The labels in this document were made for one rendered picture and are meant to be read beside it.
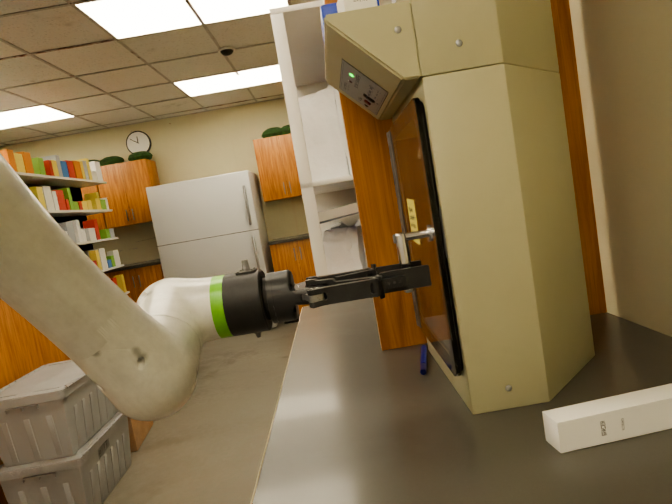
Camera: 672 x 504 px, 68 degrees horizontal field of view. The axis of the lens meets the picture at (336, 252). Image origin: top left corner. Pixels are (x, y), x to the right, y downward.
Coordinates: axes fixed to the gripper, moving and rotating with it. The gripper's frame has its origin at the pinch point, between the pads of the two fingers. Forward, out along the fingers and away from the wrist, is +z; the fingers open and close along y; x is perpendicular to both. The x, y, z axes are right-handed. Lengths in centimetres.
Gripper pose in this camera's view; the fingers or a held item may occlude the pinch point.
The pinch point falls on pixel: (404, 275)
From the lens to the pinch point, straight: 74.8
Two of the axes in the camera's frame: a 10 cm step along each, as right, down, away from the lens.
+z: 9.9, -1.7, 0.0
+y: -0.2, -0.9, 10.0
